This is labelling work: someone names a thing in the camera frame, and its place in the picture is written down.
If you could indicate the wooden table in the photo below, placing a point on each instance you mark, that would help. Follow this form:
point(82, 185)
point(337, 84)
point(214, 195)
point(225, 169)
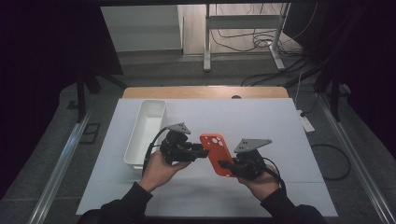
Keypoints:
point(202, 92)

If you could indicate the white power strip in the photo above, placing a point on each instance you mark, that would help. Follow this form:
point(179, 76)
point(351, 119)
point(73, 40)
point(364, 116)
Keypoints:
point(306, 123)

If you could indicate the dark curtain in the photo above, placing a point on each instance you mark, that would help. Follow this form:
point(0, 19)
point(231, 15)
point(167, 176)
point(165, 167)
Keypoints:
point(367, 62)
point(40, 62)

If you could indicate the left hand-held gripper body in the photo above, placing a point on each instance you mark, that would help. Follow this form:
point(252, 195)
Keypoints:
point(176, 149)

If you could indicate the white cabinet panel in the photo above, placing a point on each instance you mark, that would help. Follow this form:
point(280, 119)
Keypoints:
point(140, 28)

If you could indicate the person's right hand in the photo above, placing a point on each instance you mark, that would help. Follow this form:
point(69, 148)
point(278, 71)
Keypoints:
point(263, 185)

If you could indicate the orange phone case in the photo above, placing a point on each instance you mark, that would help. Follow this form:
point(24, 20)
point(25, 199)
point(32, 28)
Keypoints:
point(214, 149)

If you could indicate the white plastic storage box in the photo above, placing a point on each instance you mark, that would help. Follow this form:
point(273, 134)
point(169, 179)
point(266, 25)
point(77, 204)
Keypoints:
point(144, 133)

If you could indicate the black metal stand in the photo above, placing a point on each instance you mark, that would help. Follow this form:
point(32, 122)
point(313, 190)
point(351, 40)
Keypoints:
point(335, 96)
point(81, 96)

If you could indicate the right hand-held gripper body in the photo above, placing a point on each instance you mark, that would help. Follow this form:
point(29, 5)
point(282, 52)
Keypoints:
point(250, 165)

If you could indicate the aluminium rail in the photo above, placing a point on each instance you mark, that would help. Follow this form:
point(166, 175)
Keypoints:
point(355, 161)
point(62, 168)

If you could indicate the white metal desk frame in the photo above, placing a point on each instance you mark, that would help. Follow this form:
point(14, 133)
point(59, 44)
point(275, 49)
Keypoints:
point(207, 37)

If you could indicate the person's left hand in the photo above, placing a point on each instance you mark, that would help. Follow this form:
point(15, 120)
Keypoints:
point(158, 171)

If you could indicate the white table mat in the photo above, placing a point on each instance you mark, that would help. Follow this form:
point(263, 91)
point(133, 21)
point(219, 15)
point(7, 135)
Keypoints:
point(218, 196)

